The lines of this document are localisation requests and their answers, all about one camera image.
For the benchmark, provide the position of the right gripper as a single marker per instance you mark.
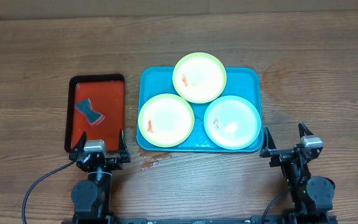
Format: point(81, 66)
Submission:
point(280, 155)

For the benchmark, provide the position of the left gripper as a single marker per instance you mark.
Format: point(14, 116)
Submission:
point(117, 164)

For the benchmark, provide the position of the light blue plate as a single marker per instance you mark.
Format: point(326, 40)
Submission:
point(232, 122)

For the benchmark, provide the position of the green plate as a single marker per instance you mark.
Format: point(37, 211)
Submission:
point(199, 77)
point(166, 120)

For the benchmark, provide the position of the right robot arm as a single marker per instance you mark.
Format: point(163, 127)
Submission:
point(312, 197)

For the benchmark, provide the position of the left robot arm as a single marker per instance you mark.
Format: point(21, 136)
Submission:
point(92, 197)

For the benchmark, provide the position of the red and black tray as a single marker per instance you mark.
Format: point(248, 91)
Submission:
point(106, 93)

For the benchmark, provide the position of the blue plastic tray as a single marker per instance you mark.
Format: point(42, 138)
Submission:
point(241, 81)

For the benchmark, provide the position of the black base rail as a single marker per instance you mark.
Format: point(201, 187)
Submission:
point(255, 219)

